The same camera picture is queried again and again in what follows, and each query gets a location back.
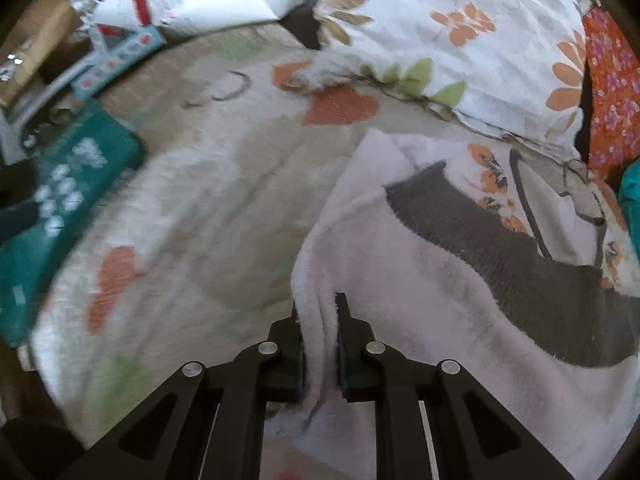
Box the teal plush towel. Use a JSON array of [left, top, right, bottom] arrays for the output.
[[618, 159, 640, 259]]

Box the teal cardboard box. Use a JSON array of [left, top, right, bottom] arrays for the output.
[[1, 101, 145, 348]]

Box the white grey small garment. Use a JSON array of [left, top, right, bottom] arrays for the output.
[[276, 129, 639, 479]]

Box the light blue flat box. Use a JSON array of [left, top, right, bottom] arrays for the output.
[[72, 26, 166, 102]]

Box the floral white pillow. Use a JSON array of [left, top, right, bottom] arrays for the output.
[[295, 0, 598, 158]]

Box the heart pattern quilt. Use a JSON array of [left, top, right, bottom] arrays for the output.
[[29, 22, 501, 480]]

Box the red floral blanket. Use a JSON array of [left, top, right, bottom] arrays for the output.
[[582, 9, 639, 188]]

